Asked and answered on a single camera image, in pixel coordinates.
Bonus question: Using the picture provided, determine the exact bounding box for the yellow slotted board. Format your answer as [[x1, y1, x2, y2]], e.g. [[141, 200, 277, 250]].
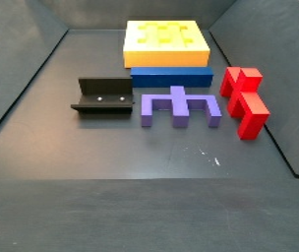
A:
[[123, 21, 210, 68]]

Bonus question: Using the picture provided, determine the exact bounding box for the purple comb-shaped block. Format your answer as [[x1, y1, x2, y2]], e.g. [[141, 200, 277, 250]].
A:
[[141, 86, 222, 128]]

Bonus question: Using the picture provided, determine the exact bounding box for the blue rectangular block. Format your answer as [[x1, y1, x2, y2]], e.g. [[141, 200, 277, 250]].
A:
[[130, 67, 214, 88]]

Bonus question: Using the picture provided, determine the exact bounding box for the red zigzag block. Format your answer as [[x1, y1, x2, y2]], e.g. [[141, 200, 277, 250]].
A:
[[220, 67, 270, 140]]

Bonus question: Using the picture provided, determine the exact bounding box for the black angle bracket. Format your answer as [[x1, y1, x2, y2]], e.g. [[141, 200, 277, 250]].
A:
[[71, 77, 134, 114]]

